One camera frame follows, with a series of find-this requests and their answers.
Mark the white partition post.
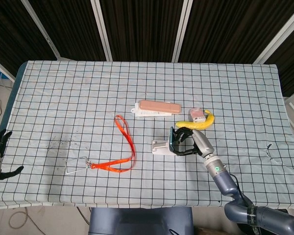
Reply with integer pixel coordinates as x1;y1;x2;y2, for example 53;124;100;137
171;0;193;62
90;0;113;62
252;4;294;64
21;0;62;60

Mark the orange lanyard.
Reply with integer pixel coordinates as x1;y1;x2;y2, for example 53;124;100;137
91;115;137;174

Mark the checkered tablecloth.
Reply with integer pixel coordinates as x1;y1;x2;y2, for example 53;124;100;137
0;60;294;210

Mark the white packaging card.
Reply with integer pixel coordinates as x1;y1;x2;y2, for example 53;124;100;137
131;102;175;118

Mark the beige floor cable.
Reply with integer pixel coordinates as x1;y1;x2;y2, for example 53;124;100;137
9;207;41;235

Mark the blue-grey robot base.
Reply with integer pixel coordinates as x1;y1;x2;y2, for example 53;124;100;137
88;206;195;235

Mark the small pink white packet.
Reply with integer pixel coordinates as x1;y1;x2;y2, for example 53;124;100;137
189;108;207;123

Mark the black floor cable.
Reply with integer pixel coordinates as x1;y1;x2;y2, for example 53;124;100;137
75;207;92;226

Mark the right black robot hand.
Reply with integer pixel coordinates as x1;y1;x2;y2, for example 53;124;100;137
173;127;215;159

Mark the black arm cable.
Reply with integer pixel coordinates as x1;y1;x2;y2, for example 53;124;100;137
229;173;254;209

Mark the white phone stand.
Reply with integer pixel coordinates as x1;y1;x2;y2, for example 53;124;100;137
151;139;177;156

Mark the yellow banana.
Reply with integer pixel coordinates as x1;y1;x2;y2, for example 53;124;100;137
175;110;216;131

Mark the dark slatted partition panel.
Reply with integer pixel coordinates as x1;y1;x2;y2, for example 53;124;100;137
99;0;185;62
28;0;107;61
178;0;294;64
0;0;57;75

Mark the pink pencil case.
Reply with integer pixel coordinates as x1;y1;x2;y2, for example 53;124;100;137
139;99;182;115

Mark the clear badge holder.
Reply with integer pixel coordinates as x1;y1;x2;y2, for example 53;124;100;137
65;156;94;175

